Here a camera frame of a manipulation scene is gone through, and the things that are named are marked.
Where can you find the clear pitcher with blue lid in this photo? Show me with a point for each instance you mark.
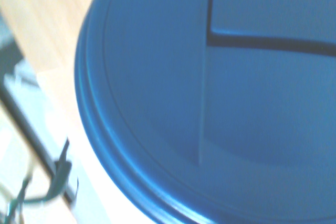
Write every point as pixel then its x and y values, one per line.
pixel 183 98

